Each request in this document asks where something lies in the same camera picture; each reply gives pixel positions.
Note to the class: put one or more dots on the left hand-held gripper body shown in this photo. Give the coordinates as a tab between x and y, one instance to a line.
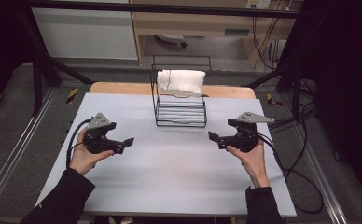
96	140

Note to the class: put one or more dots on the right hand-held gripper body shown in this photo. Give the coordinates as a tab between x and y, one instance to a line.
246	137

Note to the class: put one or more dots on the white towel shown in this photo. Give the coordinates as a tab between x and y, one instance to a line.
182	80

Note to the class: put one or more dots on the person's left hand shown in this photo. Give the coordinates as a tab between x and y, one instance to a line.
82	158

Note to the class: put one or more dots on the person's right hand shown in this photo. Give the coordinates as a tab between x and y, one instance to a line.
255	165

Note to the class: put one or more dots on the yellow black floor tape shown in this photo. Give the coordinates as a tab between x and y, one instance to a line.
274	100
72	95

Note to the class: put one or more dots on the white table cover sheet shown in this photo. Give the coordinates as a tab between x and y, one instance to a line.
169	168

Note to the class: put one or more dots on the wooden table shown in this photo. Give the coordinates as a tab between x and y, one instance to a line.
123	88

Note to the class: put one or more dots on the black metal stand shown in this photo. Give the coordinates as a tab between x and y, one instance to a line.
296	87
37	77

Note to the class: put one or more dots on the grey object under desk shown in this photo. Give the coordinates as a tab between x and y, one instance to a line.
171	39

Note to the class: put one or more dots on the white cabinet panel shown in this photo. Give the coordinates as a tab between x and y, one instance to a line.
82	34

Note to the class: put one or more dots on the wooden desk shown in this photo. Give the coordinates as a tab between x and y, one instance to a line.
201	25

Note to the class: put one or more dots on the white power outlet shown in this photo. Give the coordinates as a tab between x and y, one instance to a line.
257	3

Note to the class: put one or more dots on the aluminium floor rail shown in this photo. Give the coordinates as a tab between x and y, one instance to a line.
322	177
17	149

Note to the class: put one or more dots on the black horizontal frame bar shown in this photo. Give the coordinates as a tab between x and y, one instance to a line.
157	8

